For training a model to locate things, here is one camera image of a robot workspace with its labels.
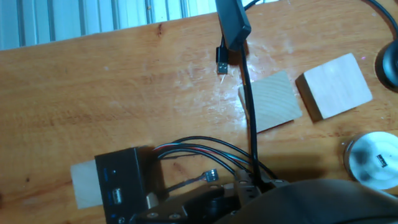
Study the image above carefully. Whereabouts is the black USB adapter with cable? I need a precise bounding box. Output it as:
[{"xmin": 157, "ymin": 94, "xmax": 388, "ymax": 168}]
[{"xmin": 215, "ymin": 0, "xmax": 264, "ymax": 185}]

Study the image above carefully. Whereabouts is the black USB docking station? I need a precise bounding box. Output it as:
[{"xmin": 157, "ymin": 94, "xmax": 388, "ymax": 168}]
[{"xmin": 94, "ymin": 146, "xmax": 162, "ymax": 224}]

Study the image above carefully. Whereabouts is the dock cable with grey connector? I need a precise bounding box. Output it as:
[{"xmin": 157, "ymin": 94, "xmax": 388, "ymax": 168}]
[{"xmin": 166, "ymin": 169, "xmax": 220, "ymax": 193}]

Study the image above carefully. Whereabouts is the black round USB hub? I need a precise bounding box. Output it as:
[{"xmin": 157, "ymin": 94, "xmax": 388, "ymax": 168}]
[{"xmin": 374, "ymin": 39, "xmax": 398, "ymax": 93}]

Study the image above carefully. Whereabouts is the black dock cable bundle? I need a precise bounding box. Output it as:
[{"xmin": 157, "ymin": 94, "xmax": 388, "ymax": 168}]
[{"xmin": 152, "ymin": 135, "xmax": 279, "ymax": 181}]

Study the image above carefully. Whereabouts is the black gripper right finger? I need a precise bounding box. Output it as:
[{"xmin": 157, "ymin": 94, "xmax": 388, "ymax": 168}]
[{"xmin": 262, "ymin": 177, "xmax": 290, "ymax": 190}]

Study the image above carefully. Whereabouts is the wooden cube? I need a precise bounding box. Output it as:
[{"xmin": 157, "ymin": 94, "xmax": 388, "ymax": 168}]
[
  {"xmin": 146, "ymin": 192, "xmax": 160, "ymax": 210},
  {"xmin": 294, "ymin": 52, "xmax": 374, "ymax": 123},
  {"xmin": 70, "ymin": 159, "xmax": 104, "ymax": 210},
  {"xmin": 238, "ymin": 70, "xmax": 303, "ymax": 134}
]

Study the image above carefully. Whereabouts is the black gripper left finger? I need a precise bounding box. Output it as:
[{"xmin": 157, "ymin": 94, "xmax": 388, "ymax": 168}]
[{"xmin": 135, "ymin": 169, "xmax": 262, "ymax": 224}]

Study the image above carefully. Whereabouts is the white round USB hub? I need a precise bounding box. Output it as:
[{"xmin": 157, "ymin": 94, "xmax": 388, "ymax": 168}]
[{"xmin": 343, "ymin": 131, "xmax": 398, "ymax": 191}]

